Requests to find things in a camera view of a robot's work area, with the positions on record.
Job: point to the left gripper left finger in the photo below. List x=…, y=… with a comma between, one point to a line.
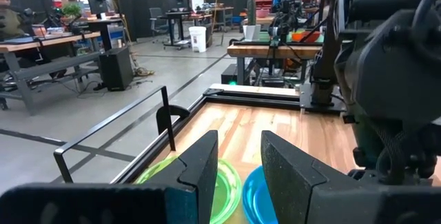
x=193, y=182

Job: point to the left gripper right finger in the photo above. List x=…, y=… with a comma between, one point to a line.
x=293, y=189

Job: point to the green translucent plastic plate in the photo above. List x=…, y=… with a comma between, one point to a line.
x=224, y=210
x=229, y=189

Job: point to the blue translucent plastic plate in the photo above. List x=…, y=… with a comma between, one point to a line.
x=251, y=210
x=255, y=196

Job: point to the background black robot arm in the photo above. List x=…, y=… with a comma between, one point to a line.
x=284, y=13

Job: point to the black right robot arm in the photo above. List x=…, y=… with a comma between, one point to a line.
x=386, y=65

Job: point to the black computer tower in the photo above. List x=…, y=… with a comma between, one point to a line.
x=115, y=68

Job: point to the wooden workbench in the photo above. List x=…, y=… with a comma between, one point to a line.
x=274, y=51

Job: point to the white trash bin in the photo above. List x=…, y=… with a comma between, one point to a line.
x=197, y=39

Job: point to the orange bowl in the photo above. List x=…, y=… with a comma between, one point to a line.
x=305, y=37

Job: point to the white cactus pot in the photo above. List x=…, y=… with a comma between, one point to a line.
x=251, y=32

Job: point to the grey office chair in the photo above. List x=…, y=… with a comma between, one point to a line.
x=156, y=22

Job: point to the black standing desk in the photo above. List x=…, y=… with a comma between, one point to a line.
x=177, y=13

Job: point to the pink bowl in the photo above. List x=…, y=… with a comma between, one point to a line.
x=262, y=13

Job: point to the green cactus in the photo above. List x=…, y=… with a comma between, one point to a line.
x=251, y=12

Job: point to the long wooden work table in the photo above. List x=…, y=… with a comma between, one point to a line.
x=41, y=42

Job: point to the small green potted plant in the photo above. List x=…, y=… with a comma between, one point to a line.
x=71, y=10

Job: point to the person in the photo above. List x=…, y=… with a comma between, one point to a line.
x=8, y=19

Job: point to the black aluminium table frame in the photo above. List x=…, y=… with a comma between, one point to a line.
x=248, y=100

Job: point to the wooden shelf black metal frame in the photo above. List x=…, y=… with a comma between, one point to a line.
x=113, y=115

